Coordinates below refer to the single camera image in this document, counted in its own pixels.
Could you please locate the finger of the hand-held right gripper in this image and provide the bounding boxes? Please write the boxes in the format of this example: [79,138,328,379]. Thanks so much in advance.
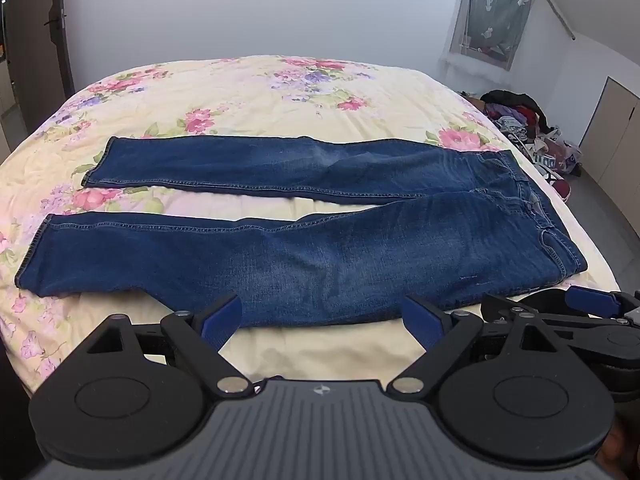
[565,285,640,322]
[481,292,573,322]

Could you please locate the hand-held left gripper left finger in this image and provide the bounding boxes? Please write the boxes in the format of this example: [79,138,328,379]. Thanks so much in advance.
[82,294,253,396]

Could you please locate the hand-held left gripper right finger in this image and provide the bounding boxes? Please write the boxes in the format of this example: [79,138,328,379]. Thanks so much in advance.
[387,294,568,396]

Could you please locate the blue denim pants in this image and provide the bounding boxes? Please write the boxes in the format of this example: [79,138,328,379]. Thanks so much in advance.
[15,135,588,328]

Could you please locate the beige cabinet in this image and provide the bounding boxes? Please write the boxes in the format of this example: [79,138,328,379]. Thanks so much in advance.
[580,76,640,221]

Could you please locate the pile of clothes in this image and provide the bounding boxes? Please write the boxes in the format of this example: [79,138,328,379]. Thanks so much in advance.
[460,89,584,204]

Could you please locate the floral bed cover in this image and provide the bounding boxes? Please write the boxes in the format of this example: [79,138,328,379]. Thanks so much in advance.
[0,54,621,411]

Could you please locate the grey printed window curtain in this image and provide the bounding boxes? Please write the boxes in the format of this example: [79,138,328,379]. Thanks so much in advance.
[447,0,539,72]

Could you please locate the curtain rod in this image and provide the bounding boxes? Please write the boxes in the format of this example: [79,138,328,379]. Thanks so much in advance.
[520,0,579,41]

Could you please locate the dark wooden wardrobe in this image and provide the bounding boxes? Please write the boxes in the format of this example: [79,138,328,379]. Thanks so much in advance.
[0,0,77,161]

